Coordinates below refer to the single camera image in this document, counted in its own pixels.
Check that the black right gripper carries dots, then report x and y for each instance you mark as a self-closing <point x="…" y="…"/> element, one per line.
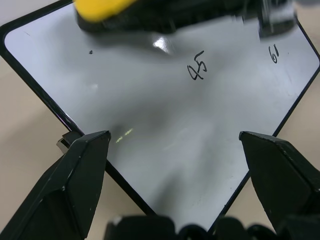
<point x="275" y="20"/>

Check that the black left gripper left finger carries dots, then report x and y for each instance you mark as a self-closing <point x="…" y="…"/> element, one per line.
<point x="62" y="190"/>

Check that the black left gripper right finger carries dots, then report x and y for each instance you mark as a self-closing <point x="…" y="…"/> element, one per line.
<point x="282" y="180"/>

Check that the yellow eraser with black felt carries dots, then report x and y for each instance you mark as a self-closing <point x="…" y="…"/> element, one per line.
<point x="100" y="13"/>

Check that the small black whiteboard stand foot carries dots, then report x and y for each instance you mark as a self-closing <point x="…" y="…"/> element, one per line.
<point x="65" y="143"/>

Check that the black-framed whiteboard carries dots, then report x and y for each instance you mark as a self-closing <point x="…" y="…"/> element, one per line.
<point x="160" y="100"/>

